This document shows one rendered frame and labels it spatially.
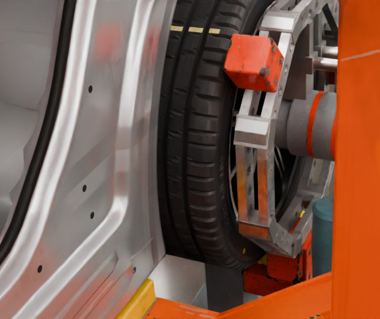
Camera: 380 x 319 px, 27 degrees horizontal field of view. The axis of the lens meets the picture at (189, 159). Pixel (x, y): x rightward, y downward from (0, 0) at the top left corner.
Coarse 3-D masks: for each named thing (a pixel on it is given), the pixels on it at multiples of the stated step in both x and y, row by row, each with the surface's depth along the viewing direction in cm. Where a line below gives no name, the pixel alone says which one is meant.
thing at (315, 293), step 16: (288, 288) 129; (304, 288) 127; (320, 288) 123; (160, 304) 144; (176, 304) 144; (256, 304) 133; (272, 304) 129; (288, 304) 125; (304, 304) 121; (320, 304) 118
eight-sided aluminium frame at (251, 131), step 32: (288, 0) 152; (320, 0) 156; (288, 32) 143; (288, 64) 144; (256, 96) 144; (256, 128) 140; (320, 192) 184; (256, 224) 149; (288, 224) 177; (288, 256) 168
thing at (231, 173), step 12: (276, 0) 159; (264, 12) 153; (240, 96) 164; (264, 96) 175; (228, 132) 146; (228, 144) 147; (228, 156) 148; (276, 156) 184; (288, 156) 190; (228, 168) 149; (276, 168) 184; (288, 168) 189; (228, 180) 150; (276, 180) 188; (288, 180) 187; (228, 192) 151; (276, 192) 185; (276, 204) 182
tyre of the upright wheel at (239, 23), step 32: (192, 0) 147; (224, 0) 145; (256, 0) 148; (192, 32) 143; (224, 32) 141; (192, 64) 141; (160, 96) 143; (192, 96) 141; (224, 96) 141; (160, 128) 143; (192, 128) 141; (224, 128) 143; (160, 160) 145; (192, 160) 142; (224, 160) 146; (160, 192) 148; (192, 192) 145; (224, 192) 149; (288, 192) 188; (192, 224) 151; (224, 224) 151; (192, 256) 162; (224, 256) 156; (256, 256) 173
